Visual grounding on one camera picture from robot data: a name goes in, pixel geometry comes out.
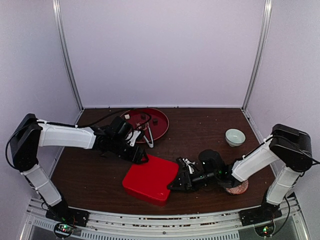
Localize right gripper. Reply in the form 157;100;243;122
166;171;219;194

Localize red box lid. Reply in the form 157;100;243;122
122;155;179;193

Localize metal serving tongs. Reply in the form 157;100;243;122
136;122;154;148

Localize red chocolate box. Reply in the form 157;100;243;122
124;188;171;207

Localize round red tray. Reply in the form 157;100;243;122
121;107;170;144

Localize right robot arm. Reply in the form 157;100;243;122
167;124;315;221

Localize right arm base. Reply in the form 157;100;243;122
238;206;283;238

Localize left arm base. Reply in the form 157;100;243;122
45;205;90;240

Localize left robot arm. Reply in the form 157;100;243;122
5;113;149;222

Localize red patterned bowl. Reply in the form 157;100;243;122
225;180;249;195

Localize grey green bowl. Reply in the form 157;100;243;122
225;128;246;147

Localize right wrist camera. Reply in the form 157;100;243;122
176;157;200;175

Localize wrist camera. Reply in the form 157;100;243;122
176;157;200;175
109;116;144;147

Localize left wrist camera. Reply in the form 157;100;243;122
109;116;144;147

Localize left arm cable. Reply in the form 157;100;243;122
5;107;153;171

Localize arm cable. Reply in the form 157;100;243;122
269;132;320;226
5;107;153;171

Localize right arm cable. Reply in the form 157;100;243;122
269;132;320;226

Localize front aluminium rail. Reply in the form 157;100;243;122
19;197;312;240

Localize left aluminium post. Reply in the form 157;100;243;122
52;0;84;112

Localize aluminium post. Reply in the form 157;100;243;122
241;0;273;112
52;0;84;112

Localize right aluminium post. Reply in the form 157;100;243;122
241;0;273;112

